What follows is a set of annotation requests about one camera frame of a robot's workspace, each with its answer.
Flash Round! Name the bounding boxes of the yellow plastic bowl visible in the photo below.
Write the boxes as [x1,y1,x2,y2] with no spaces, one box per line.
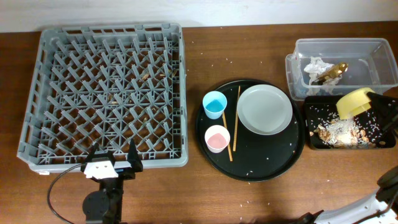
[336,87,374,120]

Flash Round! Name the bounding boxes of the rice and nut food scraps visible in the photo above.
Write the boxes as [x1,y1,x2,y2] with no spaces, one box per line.
[309,107,388,149]

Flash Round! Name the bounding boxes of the gold snack wrapper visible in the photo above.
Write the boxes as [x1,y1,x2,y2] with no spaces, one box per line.
[314,62,348,85]

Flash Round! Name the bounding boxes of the white paper napkin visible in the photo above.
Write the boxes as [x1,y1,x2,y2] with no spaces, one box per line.
[304,57,342,96]

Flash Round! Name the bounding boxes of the pink plastic cup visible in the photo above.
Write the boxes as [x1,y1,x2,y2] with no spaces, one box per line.
[204,125,227,153]

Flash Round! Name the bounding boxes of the light blue plastic cup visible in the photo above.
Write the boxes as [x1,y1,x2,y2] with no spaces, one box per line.
[202,91,228,119]

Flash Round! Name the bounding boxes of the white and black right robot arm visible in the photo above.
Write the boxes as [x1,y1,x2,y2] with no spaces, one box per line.
[295,88,397,223]

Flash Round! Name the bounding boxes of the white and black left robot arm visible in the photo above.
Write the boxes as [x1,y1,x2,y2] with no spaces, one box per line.
[81,140,143,223]

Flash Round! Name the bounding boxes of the grey plastic dishwasher rack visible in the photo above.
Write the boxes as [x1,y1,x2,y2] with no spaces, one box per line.
[17,23,188,175]

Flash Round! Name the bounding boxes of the black rectangular food-waste tray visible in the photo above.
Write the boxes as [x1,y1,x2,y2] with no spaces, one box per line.
[303,95,397,151]

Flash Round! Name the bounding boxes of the clear plastic waste bin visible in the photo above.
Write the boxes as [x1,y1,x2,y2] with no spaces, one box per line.
[285,38,397,101]

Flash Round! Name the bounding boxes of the left wooden chopstick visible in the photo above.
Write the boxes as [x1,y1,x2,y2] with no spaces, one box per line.
[222,112,233,162]

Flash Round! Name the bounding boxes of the round black serving tray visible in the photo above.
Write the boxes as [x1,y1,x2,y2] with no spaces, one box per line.
[195,79,305,182]

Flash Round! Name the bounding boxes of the grey round plate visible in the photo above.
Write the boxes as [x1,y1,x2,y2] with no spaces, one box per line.
[237,84,293,136]

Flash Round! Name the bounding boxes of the black left camera cable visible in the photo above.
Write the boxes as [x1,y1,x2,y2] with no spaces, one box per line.
[46,162,85,224]

